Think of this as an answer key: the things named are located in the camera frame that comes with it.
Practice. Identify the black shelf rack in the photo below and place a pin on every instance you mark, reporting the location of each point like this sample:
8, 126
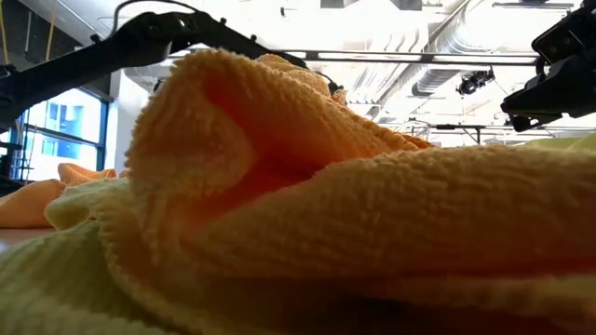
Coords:
7, 163

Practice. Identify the large orange microfiber towel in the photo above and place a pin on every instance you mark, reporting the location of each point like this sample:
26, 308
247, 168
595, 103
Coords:
326, 209

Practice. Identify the black overhead frame beam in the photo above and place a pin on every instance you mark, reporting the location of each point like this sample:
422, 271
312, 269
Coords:
419, 58

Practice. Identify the yellow microfiber towel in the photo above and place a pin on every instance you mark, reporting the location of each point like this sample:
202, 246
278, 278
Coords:
46, 288
568, 142

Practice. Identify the black ceiling track camera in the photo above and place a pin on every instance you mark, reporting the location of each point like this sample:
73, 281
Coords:
475, 81

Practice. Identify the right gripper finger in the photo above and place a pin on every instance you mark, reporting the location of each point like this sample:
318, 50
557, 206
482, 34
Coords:
524, 114

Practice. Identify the large window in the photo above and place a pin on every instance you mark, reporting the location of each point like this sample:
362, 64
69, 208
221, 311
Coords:
70, 135

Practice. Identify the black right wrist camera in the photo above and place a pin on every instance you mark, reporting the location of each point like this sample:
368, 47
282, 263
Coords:
563, 37

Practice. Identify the silver ceiling air duct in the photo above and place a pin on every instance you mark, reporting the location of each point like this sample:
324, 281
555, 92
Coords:
447, 42

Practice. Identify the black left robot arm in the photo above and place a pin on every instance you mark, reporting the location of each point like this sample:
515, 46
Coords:
70, 70

